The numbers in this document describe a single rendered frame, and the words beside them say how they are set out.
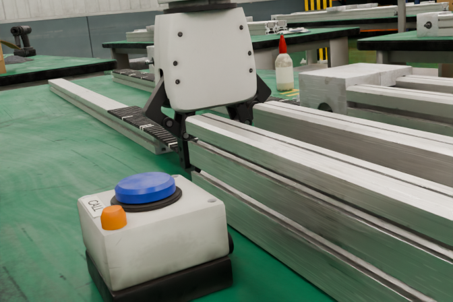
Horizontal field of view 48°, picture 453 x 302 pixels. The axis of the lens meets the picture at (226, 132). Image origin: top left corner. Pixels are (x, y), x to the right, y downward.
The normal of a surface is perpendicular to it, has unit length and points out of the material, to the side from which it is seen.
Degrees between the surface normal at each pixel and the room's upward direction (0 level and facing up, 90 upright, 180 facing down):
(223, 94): 98
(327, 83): 90
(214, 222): 90
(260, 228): 90
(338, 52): 90
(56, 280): 0
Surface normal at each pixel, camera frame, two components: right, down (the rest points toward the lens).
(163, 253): 0.45, 0.16
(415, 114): -0.89, 0.18
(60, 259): -0.09, -0.97
